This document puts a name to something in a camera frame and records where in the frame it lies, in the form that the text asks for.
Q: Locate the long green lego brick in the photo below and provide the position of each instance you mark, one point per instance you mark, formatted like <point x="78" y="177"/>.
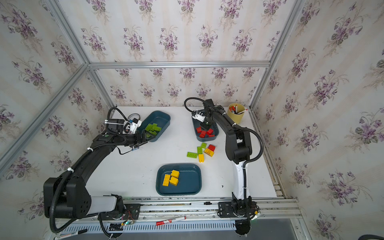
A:
<point x="149" y="128"/>

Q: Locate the teal bin back right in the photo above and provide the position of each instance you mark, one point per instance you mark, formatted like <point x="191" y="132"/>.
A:
<point x="204" y="130"/>

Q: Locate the yellow pen cup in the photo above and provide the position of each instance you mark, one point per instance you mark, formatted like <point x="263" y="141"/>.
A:
<point x="236" y="112"/>

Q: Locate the long yellow lego brick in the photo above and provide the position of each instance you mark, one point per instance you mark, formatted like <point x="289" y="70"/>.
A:
<point x="166" y="180"/>

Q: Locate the teal bin back left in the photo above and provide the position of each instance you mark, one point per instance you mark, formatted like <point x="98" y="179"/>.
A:
<point x="160" y="118"/>

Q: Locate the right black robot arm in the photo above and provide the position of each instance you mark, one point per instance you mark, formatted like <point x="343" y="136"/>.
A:
<point x="238" y="149"/>

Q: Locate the small yellow lego brick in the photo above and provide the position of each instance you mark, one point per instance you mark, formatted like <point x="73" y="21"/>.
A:
<point x="174" y="181"/>

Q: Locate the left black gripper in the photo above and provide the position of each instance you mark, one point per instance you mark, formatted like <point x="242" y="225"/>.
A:
<point x="143" y="137"/>

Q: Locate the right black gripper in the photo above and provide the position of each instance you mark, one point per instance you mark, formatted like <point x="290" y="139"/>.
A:
<point x="207" y="120"/>

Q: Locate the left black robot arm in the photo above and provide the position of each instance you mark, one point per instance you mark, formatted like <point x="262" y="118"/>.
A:
<point x="66" y="198"/>

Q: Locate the yellow lego brick front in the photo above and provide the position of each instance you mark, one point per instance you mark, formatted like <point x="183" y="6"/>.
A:
<point x="201" y="158"/>

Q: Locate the teal bin front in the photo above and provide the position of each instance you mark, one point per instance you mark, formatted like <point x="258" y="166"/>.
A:
<point x="190" y="180"/>

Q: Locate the black marker on rail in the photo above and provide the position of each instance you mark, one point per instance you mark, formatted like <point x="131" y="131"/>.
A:
<point x="62" y="237"/>

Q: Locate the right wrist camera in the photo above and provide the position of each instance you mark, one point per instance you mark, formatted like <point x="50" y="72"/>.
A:
<point x="199" y="116"/>

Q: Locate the red marker on rail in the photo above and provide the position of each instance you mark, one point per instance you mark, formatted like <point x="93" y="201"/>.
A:
<point x="169" y="221"/>

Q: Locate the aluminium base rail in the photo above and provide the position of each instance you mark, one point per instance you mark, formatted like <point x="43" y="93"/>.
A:
<point x="202" y="215"/>

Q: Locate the green lego brick back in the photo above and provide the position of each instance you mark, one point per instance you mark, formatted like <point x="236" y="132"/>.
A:
<point x="153" y="127"/>

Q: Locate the teal bin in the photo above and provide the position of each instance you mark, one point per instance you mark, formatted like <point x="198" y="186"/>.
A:
<point x="204" y="130"/>
<point x="160" y="118"/>
<point x="190" y="180"/>

